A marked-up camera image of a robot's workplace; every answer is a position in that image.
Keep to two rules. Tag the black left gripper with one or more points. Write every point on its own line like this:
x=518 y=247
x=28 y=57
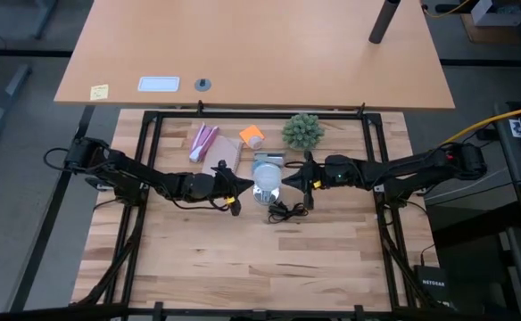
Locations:
x=222 y=185

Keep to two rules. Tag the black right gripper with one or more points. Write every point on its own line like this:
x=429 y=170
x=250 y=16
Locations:
x=318 y=176

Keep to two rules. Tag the white reflector lightbulb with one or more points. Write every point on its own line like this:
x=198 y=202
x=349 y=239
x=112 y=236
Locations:
x=267 y=177

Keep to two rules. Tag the chrome lamp socket base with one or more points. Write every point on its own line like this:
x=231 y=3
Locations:
x=266 y=198

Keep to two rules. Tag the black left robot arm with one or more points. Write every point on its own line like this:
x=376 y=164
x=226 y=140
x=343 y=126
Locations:
x=144 y=176

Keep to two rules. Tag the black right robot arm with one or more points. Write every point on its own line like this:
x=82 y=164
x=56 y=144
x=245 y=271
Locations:
x=399 y=171

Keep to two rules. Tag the grey rectangular box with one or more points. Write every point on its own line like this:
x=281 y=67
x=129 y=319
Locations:
x=270 y=157

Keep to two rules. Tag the green artificial potted plant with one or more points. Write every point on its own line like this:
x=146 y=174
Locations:
x=303 y=131

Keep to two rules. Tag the orange sticky note pad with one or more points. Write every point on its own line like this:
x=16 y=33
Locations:
x=248 y=131

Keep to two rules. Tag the pink flat box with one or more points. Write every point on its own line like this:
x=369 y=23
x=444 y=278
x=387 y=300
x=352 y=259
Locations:
x=202 y=142

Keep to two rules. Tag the white rectangular card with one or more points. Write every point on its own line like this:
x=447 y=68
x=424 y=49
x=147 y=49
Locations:
x=159 y=84

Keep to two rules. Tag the light brown desk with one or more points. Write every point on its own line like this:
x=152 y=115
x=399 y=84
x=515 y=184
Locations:
x=251 y=49

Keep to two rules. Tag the yellow sticky note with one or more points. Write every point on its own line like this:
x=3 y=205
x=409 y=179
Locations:
x=99 y=92

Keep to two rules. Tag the dark grey cylinder pole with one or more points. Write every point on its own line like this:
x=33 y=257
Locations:
x=383 y=22

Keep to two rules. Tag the black metal table frame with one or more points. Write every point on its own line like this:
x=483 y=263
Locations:
x=146 y=156

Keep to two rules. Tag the black Netgear switch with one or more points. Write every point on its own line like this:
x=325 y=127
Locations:
x=432 y=283

